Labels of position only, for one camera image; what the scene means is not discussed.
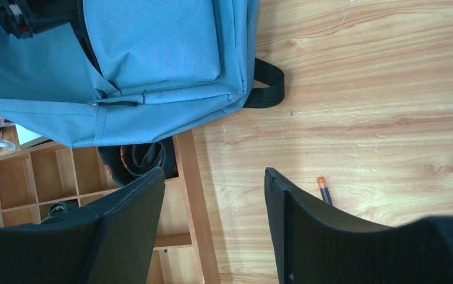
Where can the wooden compartment tray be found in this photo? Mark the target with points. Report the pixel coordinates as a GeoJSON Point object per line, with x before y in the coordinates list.
{"type": "Point", "coordinates": [34, 178]}

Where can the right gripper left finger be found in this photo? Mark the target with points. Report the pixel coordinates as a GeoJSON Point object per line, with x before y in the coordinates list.
{"type": "Point", "coordinates": [109, 240]}

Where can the rolled green belt middle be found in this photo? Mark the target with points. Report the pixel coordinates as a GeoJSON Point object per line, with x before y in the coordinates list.
{"type": "Point", "coordinates": [60, 211]}

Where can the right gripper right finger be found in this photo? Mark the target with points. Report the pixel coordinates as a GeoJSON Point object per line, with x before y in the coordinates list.
{"type": "Point", "coordinates": [315, 242]}

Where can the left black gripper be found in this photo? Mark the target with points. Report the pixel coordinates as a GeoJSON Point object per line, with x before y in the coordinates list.
{"type": "Point", "coordinates": [24, 19]}

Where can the blue grey backpack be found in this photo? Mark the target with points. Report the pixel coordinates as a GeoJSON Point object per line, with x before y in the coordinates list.
{"type": "Point", "coordinates": [133, 72]}

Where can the rolled black belt top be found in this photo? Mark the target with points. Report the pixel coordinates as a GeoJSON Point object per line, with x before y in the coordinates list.
{"type": "Point", "coordinates": [127, 163]}

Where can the dark red pen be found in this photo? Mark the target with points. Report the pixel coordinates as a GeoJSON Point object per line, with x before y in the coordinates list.
{"type": "Point", "coordinates": [324, 190]}

